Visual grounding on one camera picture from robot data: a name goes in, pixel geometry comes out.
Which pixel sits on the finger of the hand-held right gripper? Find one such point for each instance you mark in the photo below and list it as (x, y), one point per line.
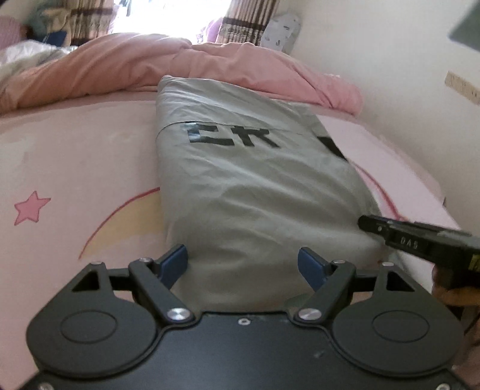
(373, 225)

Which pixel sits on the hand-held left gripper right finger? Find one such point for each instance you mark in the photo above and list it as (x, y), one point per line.
(308, 262)

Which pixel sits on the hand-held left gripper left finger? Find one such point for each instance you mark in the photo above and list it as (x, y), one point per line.
(176, 260)

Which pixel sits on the grey and black jacket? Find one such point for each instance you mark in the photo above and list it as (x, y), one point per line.
(247, 195)

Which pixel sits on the person's right hand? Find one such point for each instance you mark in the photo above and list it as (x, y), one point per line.
(452, 294)

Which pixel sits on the pink printed bed sheet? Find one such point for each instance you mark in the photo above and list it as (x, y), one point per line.
(82, 157)

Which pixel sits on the pink quilt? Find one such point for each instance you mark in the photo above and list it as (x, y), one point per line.
(150, 63)

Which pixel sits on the purple cloth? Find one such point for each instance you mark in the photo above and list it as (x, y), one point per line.
(210, 32)

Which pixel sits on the brown patterned curtain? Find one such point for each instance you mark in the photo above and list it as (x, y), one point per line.
(249, 20)
(84, 20)

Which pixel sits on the white quilt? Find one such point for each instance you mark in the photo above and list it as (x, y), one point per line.
(26, 58)

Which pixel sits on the beige wall strip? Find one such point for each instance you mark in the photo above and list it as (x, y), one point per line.
(463, 87)

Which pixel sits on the dark wall object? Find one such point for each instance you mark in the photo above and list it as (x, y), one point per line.
(467, 26)

